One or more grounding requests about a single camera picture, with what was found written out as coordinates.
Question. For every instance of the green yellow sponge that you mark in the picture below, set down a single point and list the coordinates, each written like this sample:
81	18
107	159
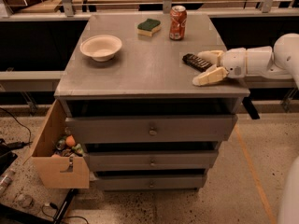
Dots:
148	27

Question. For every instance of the orange fruit in drawer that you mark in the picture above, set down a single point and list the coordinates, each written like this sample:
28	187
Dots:
70	141

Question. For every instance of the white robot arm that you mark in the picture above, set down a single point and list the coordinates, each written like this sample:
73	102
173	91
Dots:
279	62

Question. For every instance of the orange soda can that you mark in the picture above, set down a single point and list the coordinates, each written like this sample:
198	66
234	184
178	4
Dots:
178	17

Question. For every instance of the black stand bar on floor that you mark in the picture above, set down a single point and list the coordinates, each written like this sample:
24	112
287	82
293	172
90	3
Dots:
58	217

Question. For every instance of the clear plastic bottle on floor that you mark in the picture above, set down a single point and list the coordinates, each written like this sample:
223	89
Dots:
6	179

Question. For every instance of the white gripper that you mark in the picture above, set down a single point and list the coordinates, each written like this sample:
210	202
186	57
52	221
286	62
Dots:
234	62

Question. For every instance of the dark rxbar chocolate bar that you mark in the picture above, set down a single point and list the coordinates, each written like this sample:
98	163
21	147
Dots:
196	62

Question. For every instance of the open wooden side drawer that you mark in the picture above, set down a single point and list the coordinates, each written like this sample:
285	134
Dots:
55	171

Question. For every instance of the grey drawer cabinet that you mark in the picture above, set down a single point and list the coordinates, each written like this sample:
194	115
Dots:
141	121

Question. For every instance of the white paper bowl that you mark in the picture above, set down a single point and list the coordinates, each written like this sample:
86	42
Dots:
101	48

